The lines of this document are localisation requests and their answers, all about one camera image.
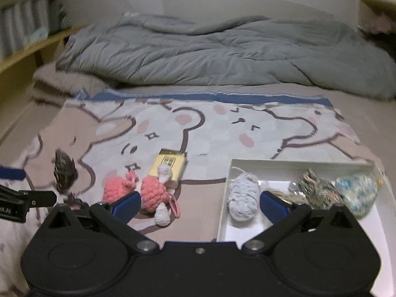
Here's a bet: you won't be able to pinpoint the yellow packet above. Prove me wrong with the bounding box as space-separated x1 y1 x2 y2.
148 149 188 189

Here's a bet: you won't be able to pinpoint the braided tassel cord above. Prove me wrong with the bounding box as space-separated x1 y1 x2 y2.
298 169 338 208

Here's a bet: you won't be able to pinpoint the white shallow cardboard box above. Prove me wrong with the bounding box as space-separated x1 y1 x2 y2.
217 158 396 297

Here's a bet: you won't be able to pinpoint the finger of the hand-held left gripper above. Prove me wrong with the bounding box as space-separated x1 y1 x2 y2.
0 166 26 181
19 191 58 208

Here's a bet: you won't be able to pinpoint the pink crochet doll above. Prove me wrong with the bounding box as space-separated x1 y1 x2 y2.
102 164 181 226

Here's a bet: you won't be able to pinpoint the grey duvet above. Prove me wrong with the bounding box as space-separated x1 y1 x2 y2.
56 14 396 99

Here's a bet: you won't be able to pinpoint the dark hair claw clip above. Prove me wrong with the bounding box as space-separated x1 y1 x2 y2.
53 150 78 194

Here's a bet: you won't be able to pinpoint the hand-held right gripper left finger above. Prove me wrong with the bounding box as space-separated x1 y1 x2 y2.
43 191 160 256

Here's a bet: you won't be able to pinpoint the wooden bedside shelf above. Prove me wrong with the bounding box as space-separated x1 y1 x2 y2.
0 25 84 72

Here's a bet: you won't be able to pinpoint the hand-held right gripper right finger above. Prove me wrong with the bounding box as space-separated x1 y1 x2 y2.
242 191 361 256

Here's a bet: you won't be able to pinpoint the tissue box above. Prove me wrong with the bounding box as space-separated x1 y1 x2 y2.
26 26 50 42

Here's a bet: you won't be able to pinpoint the white knit scrunchie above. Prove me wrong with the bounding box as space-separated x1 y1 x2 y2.
228 173 262 222

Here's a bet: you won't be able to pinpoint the blue floral fabric pouch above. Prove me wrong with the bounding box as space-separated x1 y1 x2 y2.
336 173 378 217

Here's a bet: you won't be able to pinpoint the cream open shelf unit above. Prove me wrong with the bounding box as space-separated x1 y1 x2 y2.
357 0 396 38

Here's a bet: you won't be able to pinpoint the beige fluffy blanket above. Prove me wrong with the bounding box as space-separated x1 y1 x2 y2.
31 62 118 106

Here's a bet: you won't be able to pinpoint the grey curtain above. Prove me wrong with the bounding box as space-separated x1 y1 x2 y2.
0 0 50 59

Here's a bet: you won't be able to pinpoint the green glass bottle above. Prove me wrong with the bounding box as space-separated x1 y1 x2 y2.
57 3 67 33

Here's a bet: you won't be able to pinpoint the clear bag of rubber bands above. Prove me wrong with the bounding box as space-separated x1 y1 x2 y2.
263 182 302 206

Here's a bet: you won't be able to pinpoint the dark brown scrunchie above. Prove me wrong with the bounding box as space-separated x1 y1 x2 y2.
63 192 92 209

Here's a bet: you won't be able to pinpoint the bear printed blanket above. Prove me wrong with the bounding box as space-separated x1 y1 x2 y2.
0 88 387 285

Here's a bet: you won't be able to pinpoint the pink crumpled clothes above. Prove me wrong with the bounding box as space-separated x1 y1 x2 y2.
360 14 396 34

